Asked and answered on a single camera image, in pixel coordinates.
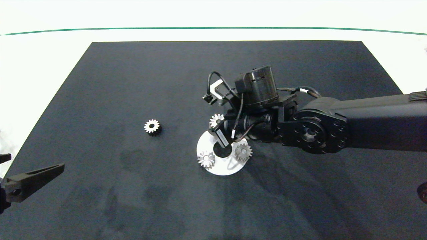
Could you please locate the larger steel gear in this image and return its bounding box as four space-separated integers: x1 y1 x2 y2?
209 114 225 129

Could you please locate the smaller steel gear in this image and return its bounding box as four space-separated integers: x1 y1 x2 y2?
144 119 162 136

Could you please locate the steel gear on plate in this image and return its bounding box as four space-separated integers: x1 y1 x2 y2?
234 143 253 163
197 151 216 169

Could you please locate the round white plate with pins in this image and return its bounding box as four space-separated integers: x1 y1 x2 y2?
196 128 249 176

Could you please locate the dark mat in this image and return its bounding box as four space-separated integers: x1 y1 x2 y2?
0 41 427 240

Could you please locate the dark round robot part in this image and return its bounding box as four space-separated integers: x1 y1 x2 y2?
417 182 427 204

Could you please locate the thin black cable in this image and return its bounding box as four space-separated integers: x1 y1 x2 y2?
231 93 264 140

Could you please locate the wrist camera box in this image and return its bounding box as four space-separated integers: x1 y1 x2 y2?
210 79 231 106

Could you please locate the black camera cable loop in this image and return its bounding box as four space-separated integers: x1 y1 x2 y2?
202 71 241 104

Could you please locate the black cable with white tag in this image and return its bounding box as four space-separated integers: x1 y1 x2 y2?
277 86 322 99

